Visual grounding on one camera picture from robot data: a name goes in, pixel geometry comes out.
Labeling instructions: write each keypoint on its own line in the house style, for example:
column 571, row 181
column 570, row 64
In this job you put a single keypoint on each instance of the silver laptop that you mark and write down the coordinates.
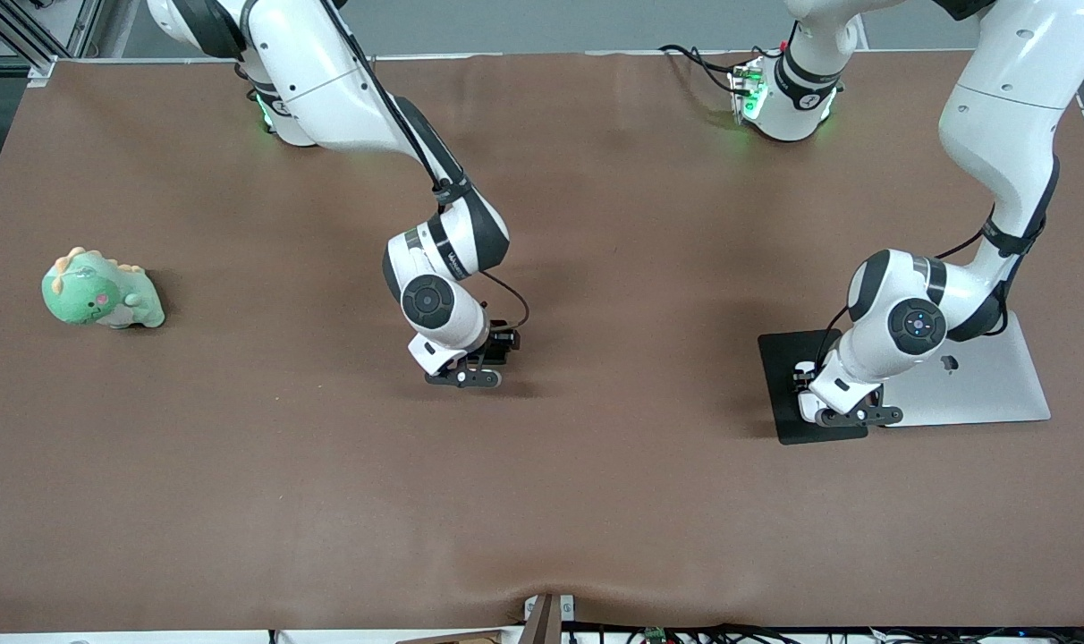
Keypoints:
column 998, row 385

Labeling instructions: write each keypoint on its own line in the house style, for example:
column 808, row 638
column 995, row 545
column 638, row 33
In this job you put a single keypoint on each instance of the aluminium frame structure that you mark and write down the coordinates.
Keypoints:
column 23, row 36

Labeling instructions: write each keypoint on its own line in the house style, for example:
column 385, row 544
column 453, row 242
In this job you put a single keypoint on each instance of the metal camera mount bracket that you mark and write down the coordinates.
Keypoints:
column 542, row 622

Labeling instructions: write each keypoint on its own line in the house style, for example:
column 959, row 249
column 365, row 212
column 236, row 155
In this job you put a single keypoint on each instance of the brown wooden board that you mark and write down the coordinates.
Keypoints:
column 461, row 639

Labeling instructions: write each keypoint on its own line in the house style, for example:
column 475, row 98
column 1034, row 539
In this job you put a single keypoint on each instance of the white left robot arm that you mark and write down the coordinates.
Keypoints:
column 1007, row 107

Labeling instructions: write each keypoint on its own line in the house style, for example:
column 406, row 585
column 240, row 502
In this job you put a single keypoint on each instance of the metal table corner bracket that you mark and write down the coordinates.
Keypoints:
column 41, row 72

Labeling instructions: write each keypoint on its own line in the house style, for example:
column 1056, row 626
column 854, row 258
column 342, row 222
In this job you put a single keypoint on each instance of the green circuit board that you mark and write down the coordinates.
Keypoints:
column 656, row 636

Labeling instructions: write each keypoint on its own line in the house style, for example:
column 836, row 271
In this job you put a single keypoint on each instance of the brown table cloth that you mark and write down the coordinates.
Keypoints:
column 542, row 492

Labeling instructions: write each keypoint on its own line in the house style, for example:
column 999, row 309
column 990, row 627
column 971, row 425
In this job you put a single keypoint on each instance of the green dinosaur plush toy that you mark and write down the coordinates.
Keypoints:
column 86, row 295

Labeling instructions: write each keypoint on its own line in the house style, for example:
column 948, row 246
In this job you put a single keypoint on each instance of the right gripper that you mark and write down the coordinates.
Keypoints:
column 499, row 347

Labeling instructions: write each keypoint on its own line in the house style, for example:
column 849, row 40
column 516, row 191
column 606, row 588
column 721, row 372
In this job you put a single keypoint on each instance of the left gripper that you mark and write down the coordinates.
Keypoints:
column 807, row 379

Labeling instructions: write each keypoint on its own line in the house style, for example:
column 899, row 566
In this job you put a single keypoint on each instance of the black mouse pad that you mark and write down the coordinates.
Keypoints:
column 779, row 394

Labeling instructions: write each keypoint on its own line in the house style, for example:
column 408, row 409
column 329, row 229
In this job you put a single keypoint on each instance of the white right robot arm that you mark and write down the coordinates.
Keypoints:
column 327, row 80

